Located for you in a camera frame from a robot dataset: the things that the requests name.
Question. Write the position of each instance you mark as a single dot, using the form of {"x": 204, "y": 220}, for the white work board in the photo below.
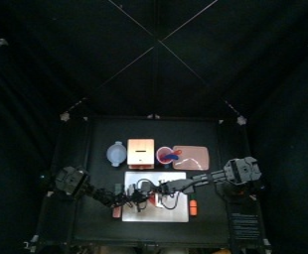
{"x": 174, "y": 211}

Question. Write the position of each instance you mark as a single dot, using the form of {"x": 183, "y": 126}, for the pink cutting board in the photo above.
{"x": 190, "y": 158}

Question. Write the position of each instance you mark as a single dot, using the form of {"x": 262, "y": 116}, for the red plastic cup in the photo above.
{"x": 165, "y": 155}

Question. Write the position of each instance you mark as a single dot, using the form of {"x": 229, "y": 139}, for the light blue bowl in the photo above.
{"x": 116, "y": 153}

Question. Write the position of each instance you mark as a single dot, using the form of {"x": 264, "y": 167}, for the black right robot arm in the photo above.
{"x": 240, "y": 170}

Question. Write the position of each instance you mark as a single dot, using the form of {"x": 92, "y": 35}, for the orange block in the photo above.
{"x": 116, "y": 212}
{"x": 193, "y": 207}

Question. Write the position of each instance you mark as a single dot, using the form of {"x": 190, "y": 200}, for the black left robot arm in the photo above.
{"x": 72, "y": 180}

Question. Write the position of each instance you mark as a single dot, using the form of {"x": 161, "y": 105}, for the blue plastic utensil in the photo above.
{"x": 171, "y": 156}

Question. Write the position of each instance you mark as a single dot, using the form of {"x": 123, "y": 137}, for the red plastic utensil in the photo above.
{"x": 175, "y": 152}

